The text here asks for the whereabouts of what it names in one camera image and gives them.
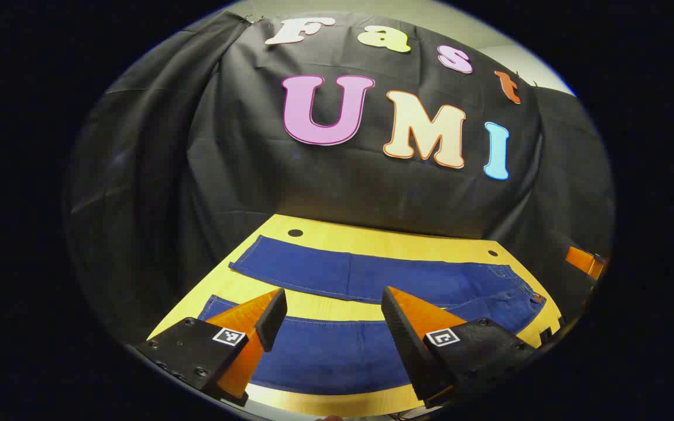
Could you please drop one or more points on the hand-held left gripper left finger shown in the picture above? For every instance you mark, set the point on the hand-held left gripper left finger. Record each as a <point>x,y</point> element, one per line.
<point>272,321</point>

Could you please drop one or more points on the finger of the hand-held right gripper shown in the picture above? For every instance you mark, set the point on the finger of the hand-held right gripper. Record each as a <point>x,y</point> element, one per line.
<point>581,260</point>

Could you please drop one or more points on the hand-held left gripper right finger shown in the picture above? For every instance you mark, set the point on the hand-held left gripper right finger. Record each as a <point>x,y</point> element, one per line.
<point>401,345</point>

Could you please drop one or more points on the blue denim jeans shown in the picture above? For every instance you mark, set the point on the blue denim jeans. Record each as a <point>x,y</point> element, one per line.
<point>337,356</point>

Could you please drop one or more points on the black backdrop cloth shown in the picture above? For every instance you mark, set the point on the black backdrop cloth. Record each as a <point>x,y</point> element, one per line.
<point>226,175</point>

